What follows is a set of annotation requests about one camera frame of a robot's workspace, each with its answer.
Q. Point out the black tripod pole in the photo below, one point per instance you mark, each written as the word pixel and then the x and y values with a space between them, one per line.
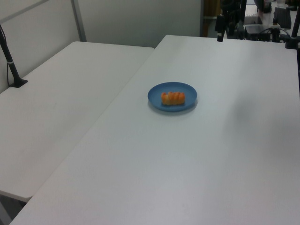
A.
pixel 243 14

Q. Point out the brown wooden cabinet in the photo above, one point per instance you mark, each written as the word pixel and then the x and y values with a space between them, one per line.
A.
pixel 208 9

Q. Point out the grey metal partition frame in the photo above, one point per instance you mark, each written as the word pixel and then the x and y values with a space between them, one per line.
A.
pixel 78 21

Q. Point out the blue round plate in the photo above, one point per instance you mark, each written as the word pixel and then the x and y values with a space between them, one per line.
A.
pixel 157 93

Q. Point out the black keyboard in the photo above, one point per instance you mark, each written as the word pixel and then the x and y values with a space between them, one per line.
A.
pixel 282 17

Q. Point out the black camera stand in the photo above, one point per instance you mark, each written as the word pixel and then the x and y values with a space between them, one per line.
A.
pixel 291 43
pixel 13 70

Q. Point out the orange twisted bread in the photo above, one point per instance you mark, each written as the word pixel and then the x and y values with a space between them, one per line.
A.
pixel 173 98

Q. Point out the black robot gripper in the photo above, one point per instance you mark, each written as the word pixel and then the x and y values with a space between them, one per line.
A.
pixel 230 5

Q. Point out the dark electronics box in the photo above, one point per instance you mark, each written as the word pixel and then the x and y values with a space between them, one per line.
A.
pixel 257 31

